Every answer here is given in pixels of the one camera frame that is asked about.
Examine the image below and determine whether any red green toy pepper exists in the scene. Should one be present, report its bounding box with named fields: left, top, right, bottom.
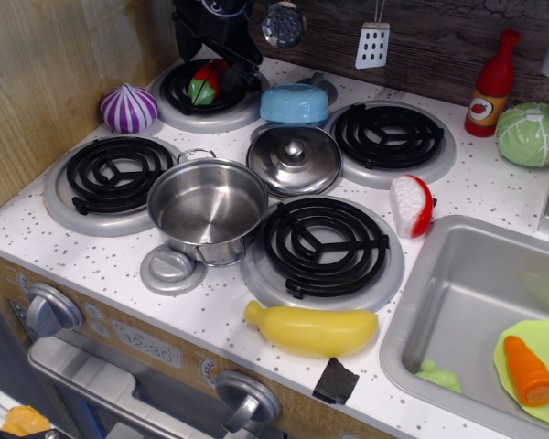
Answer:
left=188, top=58, right=228, bottom=106

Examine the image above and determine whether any right silver stove knob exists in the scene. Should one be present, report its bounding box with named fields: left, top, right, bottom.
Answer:
left=215, top=370, right=282, bottom=433

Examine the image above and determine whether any black tape piece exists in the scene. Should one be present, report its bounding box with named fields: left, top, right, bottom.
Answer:
left=312, top=358, right=360, bottom=405

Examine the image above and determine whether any left silver stove knob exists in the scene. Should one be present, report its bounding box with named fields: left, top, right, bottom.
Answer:
left=26, top=282, right=84, bottom=337

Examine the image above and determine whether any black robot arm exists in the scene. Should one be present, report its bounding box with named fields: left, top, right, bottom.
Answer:
left=171, top=0, right=263, bottom=91

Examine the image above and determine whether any yellow toy banana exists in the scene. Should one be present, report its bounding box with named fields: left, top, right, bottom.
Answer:
left=244, top=301, right=379, bottom=358

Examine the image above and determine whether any hanging white slotted spatula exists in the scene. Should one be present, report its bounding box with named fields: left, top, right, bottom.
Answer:
left=355, top=22, right=391, bottom=70

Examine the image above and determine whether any hanging steel strainer ladle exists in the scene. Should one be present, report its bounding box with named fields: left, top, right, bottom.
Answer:
left=261, top=1, right=307, bottom=49

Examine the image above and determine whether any front right stove burner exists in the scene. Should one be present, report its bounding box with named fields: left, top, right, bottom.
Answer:
left=241, top=196, right=404, bottom=311

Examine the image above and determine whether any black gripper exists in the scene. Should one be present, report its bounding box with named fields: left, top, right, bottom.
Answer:
left=172, top=0, right=263, bottom=96

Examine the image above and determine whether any back right stove burner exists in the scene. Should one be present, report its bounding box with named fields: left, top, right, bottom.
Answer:
left=325, top=101, right=457, bottom=190

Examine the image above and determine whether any red toy ketchup bottle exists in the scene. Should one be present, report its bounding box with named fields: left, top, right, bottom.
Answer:
left=464, top=29, right=521, bottom=137

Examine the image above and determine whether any stainless steel pot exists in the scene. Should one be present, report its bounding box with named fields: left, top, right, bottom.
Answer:
left=147, top=148, right=269, bottom=267

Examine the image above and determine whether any orange object bottom left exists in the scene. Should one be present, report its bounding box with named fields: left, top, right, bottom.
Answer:
left=0, top=406, right=51, bottom=437

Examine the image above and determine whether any red white toy slice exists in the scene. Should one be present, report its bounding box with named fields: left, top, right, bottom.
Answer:
left=389, top=175, right=435, bottom=239

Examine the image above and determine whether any silver stove knob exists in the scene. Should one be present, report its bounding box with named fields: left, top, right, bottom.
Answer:
left=26, top=282, right=84, bottom=337
left=215, top=370, right=282, bottom=433

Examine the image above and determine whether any small green toy vegetable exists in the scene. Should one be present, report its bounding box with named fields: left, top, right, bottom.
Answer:
left=415, top=359, right=463, bottom=394

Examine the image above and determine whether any stove burner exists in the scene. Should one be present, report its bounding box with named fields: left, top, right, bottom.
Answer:
left=325, top=101, right=457, bottom=190
left=150, top=59, right=269, bottom=134
left=241, top=196, right=404, bottom=311
left=44, top=134, right=180, bottom=238

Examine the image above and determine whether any steel pot lid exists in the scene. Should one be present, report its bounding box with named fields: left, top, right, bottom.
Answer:
left=246, top=123, right=342, bottom=198

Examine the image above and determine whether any light blue plastic bowl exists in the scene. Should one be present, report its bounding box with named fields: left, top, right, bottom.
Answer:
left=260, top=83, right=329, bottom=123

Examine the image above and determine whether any green toy cabbage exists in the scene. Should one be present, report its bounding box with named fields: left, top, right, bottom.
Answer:
left=495, top=102, right=549, bottom=167

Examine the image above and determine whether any silver toy sink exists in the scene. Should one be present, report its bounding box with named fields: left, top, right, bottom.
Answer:
left=380, top=216, right=549, bottom=438

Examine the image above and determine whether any back left stove burner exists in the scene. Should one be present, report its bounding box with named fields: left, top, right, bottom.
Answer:
left=150, top=59, right=269, bottom=134

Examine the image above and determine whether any orange toy carrot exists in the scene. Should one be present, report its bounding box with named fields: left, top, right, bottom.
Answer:
left=503, top=336, right=549, bottom=407

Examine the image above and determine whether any light green plastic plate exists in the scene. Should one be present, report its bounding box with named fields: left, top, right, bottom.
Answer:
left=493, top=320, right=549, bottom=424

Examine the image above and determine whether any purple white toy onion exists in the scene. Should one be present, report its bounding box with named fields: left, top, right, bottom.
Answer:
left=100, top=83, right=158, bottom=134

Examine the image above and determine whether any oven clock display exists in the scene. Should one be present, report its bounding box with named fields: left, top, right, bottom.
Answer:
left=112, top=320, right=183, bottom=369

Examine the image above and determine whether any front left stove burner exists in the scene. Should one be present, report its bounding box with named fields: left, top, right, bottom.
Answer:
left=44, top=134, right=180, bottom=238

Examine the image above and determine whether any silver oven door handle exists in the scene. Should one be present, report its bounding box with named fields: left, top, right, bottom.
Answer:
left=28, top=337, right=206, bottom=438

